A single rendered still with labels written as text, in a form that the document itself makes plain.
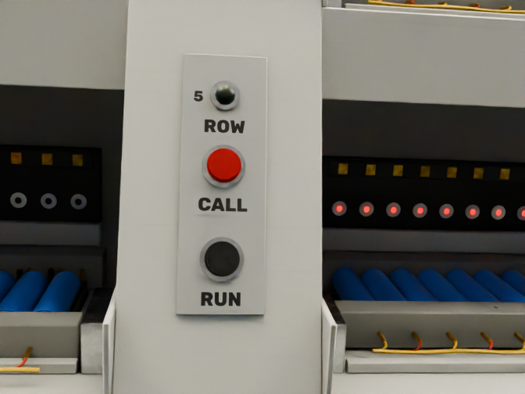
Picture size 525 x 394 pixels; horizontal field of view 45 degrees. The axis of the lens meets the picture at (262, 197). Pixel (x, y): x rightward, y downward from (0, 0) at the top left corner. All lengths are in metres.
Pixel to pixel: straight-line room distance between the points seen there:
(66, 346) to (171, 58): 0.15
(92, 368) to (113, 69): 0.15
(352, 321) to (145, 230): 0.14
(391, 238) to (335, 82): 0.18
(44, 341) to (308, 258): 0.14
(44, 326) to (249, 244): 0.12
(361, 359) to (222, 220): 0.11
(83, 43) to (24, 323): 0.14
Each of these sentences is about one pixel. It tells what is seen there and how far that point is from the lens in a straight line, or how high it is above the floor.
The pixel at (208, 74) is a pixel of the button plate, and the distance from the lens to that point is 0.31.
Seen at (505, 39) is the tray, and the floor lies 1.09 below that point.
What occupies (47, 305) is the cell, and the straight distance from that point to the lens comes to 0.38.
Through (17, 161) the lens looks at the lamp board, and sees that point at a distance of 0.47.
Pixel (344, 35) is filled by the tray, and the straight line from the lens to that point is 0.33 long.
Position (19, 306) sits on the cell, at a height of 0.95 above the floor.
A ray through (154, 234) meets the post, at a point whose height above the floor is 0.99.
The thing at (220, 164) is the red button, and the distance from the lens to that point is 0.30.
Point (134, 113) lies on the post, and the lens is 0.31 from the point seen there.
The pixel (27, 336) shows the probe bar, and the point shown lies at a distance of 0.35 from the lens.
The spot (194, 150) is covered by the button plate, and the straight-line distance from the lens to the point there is 0.30.
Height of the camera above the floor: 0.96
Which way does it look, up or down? 8 degrees up
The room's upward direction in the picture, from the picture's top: 1 degrees clockwise
